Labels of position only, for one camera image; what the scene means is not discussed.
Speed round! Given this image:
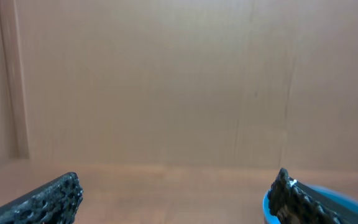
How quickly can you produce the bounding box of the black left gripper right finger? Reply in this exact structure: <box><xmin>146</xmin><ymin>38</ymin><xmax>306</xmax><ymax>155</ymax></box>
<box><xmin>267</xmin><ymin>168</ymin><xmax>358</xmax><ymax>224</ymax></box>

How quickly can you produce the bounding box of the teal blue bowl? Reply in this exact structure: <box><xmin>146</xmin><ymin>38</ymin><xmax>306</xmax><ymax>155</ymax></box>
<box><xmin>262</xmin><ymin>185</ymin><xmax>358</xmax><ymax>224</ymax></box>

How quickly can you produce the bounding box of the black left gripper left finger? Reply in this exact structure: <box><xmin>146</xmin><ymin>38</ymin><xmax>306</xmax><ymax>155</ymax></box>
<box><xmin>0</xmin><ymin>172</ymin><xmax>83</xmax><ymax>224</ymax></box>

